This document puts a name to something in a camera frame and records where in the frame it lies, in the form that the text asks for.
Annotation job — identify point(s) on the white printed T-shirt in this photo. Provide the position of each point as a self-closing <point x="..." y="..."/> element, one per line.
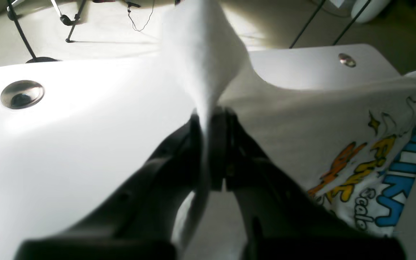
<point x="339" y="143"/>

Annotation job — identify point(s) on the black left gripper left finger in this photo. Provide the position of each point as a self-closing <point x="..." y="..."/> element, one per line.
<point x="136" y="221"/>

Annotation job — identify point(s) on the round black stand base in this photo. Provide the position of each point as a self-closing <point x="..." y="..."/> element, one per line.
<point x="41" y="59"/>

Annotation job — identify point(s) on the left metal table grommet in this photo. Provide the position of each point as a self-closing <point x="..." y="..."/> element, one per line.
<point x="347" y="60"/>

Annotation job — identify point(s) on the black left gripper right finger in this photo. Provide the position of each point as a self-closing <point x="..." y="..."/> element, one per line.
<point x="280" y="220"/>

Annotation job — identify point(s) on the right metal table grommet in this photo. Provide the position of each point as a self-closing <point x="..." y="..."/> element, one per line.
<point x="22" y="94"/>

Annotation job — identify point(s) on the metal table grommet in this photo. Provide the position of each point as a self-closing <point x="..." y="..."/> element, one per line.
<point x="347" y="60"/>
<point x="22" y="94"/>

